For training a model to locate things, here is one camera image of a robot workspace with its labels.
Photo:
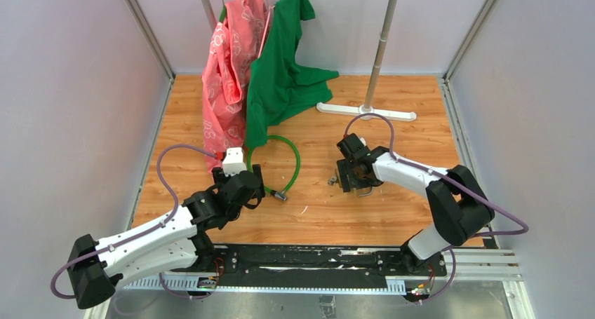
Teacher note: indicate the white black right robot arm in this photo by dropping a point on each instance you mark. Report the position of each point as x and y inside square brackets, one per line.
[458, 205]

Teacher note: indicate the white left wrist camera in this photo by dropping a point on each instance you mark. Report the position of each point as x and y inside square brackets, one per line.
[233, 162]

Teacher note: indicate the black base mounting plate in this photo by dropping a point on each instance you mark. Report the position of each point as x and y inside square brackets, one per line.
[315, 266]

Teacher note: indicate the brass padlock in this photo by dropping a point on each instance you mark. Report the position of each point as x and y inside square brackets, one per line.
[362, 191]

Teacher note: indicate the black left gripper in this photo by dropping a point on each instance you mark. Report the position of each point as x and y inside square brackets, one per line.
[221, 179]

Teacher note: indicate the pink patterned garment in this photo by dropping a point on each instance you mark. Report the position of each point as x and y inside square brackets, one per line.
[233, 47]

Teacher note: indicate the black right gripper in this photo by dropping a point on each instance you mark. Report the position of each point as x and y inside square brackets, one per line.
[346, 168]

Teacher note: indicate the white clothes rack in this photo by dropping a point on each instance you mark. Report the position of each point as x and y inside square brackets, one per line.
[366, 110]

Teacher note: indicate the green t-shirt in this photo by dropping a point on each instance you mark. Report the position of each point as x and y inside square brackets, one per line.
[280, 88]

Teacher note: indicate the aluminium frame rail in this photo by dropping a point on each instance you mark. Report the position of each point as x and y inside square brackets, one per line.
[480, 283]

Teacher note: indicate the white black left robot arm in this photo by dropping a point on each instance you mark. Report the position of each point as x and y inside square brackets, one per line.
[175, 240]

